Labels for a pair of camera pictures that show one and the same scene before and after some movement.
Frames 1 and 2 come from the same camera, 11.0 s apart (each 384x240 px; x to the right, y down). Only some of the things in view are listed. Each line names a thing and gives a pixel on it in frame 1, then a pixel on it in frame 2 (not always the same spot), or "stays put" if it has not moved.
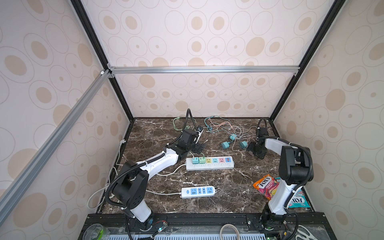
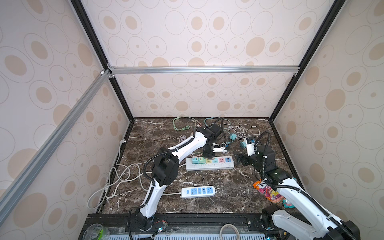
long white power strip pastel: x=207 y=163 stays put
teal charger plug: x=233 y=136 stays put
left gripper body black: x=194 y=147 → x=208 y=151
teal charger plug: x=195 y=160 stays put
